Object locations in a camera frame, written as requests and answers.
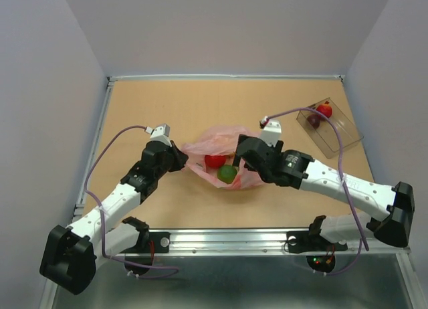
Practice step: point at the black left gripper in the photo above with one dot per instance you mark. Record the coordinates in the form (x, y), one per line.
(180, 158)

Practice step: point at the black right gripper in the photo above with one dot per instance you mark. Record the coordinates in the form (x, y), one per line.
(278, 146)

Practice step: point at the green fruit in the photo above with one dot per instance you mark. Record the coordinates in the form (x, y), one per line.
(227, 174)

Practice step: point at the red apple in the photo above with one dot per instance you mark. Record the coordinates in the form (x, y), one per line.
(215, 161)

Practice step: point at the pink plastic bag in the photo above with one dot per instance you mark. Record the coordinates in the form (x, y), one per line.
(215, 141)

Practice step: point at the dark purple fruit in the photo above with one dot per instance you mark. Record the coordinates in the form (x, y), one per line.
(313, 120)

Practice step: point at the red pomegranate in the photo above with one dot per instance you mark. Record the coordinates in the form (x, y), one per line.
(325, 109)

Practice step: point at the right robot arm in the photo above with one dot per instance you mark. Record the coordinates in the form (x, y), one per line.
(383, 210)

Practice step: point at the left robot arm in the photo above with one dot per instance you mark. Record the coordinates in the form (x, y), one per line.
(73, 254)

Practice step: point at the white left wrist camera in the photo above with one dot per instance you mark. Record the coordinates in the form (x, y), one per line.
(160, 133)

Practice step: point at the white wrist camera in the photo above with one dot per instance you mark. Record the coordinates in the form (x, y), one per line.
(271, 131)
(160, 133)

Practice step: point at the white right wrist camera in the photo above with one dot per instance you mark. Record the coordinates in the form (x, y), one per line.
(271, 131)

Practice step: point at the aluminium front rail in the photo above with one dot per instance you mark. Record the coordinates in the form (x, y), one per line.
(243, 242)

